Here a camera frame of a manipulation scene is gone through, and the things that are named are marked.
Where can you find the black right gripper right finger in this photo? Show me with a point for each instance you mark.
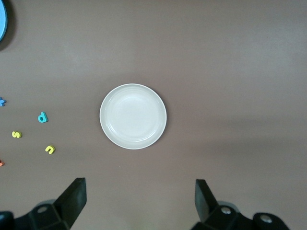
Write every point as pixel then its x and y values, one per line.
pixel 206 203

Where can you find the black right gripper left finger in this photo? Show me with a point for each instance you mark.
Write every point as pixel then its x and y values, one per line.
pixel 69 203

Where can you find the yellow letter u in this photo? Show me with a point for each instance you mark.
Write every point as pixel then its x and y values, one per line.
pixel 50 150

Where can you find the yellow letter s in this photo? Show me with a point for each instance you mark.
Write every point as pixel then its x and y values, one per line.
pixel 16 134

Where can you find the teal letter p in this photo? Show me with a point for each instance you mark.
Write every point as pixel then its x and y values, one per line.
pixel 41 118

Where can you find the beige brown plate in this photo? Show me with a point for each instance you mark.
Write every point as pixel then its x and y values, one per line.
pixel 133 116

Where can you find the blue letter x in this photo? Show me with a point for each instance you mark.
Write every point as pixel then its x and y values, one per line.
pixel 2 101

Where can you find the blue plate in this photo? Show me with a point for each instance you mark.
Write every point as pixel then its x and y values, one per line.
pixel 2 19

